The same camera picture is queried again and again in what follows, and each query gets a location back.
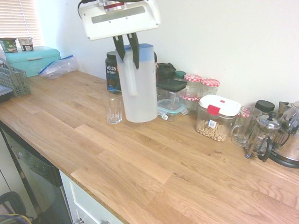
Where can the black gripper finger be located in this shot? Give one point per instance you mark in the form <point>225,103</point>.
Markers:
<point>119,49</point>
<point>135,51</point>

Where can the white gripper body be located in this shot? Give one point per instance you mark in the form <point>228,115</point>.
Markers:
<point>121,21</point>

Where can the translucent pitcher with blue lid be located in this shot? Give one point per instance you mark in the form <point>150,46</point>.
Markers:
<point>140,98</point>

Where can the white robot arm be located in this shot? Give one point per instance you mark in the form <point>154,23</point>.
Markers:
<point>112,5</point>

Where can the black Vega protein tub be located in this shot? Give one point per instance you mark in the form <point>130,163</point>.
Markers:
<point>111,70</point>

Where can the black shaker bottle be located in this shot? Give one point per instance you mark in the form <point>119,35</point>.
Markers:
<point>164,73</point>

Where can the clear container with dark lid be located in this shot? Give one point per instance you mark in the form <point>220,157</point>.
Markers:
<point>171,85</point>

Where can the jar with green lid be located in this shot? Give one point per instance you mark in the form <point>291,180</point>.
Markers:
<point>180,74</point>

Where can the clear faceted glass tumbler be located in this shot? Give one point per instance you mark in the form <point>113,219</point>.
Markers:
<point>113,109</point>

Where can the clear plastic zip bag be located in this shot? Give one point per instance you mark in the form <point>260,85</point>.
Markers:
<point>58,67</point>

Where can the glass food container teal lid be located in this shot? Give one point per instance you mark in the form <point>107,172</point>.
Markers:
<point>170,107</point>

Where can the small jar red checkered lid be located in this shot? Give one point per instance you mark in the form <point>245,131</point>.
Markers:
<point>191,98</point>

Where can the teal bread box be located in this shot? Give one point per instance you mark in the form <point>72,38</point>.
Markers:
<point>35,58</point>

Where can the brown and white oatmeal cup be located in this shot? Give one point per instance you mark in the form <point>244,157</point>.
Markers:
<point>25,44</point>

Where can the cereal container white red lid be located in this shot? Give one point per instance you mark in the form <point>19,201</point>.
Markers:
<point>219,105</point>

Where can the window blinds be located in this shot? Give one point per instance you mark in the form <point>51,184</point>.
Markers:
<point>16,18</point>

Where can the grey cutlery basket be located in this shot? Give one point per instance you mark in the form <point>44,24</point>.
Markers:
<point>16,81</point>

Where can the green oatmeal cup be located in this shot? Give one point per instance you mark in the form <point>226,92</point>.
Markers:
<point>9,44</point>

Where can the black tray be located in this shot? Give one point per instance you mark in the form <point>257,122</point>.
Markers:
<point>4,94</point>

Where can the red checkered lid behind mug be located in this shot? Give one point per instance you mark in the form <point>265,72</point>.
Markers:
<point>245,114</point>

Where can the clear glass mug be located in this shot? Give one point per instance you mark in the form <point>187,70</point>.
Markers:
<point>243,130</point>

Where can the jar with black lid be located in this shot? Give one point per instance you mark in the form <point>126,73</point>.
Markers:
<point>264,106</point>

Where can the stainless steel dishwasher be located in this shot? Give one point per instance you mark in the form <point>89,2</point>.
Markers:
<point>35,177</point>

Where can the glass French press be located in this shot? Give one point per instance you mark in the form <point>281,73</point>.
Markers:
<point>264,135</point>

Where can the white cabinet drawer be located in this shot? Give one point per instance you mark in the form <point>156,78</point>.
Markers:
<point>79,198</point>

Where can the stainless steel kettle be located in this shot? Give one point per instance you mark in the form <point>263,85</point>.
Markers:
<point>289,149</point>

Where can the dark green chair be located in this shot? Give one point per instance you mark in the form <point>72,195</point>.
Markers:
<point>11,203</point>

